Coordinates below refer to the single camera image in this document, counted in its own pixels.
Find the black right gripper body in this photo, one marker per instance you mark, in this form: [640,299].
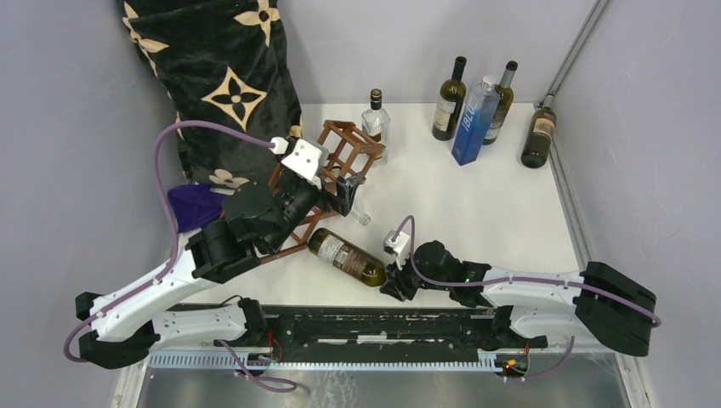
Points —
[414,282]

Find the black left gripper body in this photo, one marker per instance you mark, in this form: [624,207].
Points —
[297,203]

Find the brown wooden wine rack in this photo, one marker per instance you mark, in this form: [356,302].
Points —
[351,151]

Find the tall clear glass bottle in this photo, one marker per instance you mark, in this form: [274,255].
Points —
[360,215]

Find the clear liquor bottle black cap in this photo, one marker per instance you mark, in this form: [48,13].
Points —
[375,122]

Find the green wine bottle black cap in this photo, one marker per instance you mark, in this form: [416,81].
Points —
[450,102]

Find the blue square vodka bottle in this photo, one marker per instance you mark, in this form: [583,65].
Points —
[475,121]

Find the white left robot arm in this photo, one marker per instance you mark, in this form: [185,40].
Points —
[147,315]

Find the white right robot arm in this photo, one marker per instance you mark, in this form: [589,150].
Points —
[598,302]

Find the green wine bottle grey cap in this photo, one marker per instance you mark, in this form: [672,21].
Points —
[506,98]

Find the purple cloth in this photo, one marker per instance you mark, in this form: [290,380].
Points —
[195,206]

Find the black floral plush blanket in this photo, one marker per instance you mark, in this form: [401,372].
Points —
[220,61]

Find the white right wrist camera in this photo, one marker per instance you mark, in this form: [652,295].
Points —
[398,245]

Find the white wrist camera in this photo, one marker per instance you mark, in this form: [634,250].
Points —
[306,159]
[398,245]

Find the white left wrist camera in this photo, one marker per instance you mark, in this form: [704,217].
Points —
[306,159]

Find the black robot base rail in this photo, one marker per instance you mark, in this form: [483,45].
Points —
[325,334]

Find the grey slotted cable duct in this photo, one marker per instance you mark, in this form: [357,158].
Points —
[223,360]

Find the grey aluminium wall rail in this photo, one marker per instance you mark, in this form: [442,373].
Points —
[589,25]

